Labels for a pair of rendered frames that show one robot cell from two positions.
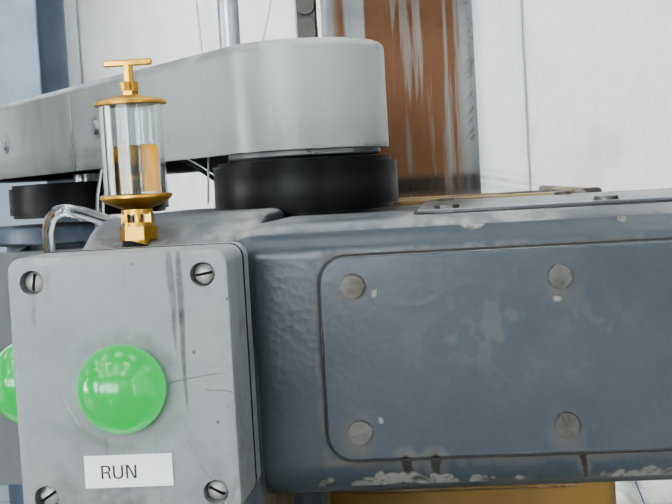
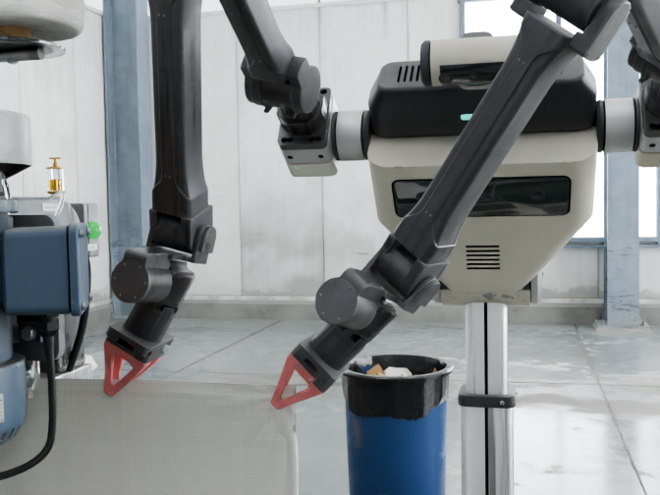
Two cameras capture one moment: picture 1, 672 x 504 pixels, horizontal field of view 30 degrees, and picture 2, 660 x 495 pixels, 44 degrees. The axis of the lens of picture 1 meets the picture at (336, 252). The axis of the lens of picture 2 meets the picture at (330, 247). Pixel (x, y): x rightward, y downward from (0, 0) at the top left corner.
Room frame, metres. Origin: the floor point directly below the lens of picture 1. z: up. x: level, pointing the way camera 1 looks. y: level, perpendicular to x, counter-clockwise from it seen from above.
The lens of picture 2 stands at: (1.72, 0.69, 1.32)
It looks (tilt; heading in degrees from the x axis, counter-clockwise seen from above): 3 degrees down; 188
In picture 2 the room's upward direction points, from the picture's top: 1 degrees counter-clockwise
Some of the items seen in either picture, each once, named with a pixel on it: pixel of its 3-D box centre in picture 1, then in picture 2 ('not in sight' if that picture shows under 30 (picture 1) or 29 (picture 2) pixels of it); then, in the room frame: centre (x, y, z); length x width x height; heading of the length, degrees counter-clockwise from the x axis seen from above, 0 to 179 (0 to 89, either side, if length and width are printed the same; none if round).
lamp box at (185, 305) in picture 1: (139, 376); (71, 230); (0.44, 0.07, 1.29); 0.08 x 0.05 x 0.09; 85
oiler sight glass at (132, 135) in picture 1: (133, 149); (55, 180); (0.50, 0.08, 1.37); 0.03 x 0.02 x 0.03; 85
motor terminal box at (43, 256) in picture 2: not in sight; (49, 279); (0.93, 0.28, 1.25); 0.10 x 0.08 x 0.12; 20
